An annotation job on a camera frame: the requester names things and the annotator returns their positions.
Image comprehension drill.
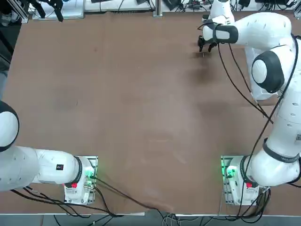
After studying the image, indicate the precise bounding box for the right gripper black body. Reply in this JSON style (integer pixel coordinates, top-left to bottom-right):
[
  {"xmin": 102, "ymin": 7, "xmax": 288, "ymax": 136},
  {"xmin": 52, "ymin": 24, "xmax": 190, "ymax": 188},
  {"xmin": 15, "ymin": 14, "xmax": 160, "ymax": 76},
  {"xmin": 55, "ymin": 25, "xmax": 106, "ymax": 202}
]
[{"xmin": 198, "ymin": 35, "xmax": 218, "ymax": 47}]

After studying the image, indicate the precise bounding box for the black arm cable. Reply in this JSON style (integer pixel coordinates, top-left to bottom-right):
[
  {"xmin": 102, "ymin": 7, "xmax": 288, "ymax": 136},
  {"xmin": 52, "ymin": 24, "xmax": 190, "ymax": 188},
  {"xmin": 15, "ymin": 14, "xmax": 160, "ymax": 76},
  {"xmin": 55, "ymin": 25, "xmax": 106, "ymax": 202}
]
[
  {"xmin": 236, "ymin": 32, "xmax": 301, "ymax": 216},
  {"xmin": 217, "ymin": 43, "xmax": 275, "ymax": 125}
]

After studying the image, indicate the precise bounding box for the aluminium profile rail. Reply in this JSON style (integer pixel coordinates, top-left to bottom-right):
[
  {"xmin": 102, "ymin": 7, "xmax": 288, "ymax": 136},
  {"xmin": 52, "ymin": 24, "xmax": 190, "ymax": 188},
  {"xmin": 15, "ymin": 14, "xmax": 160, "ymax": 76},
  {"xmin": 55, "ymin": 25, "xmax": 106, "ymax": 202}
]
[{"xmin": 153, "ymin": 0, "xmax": 163, "ymax": 17}]

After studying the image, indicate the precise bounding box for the black base cable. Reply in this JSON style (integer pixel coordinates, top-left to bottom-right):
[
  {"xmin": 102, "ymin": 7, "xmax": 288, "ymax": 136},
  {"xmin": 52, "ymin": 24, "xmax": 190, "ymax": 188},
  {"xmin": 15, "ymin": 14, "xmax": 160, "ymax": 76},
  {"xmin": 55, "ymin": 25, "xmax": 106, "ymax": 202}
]
[{"xmin": 93, "ymin": 176, "xmax": 172, "ymax": 214}]

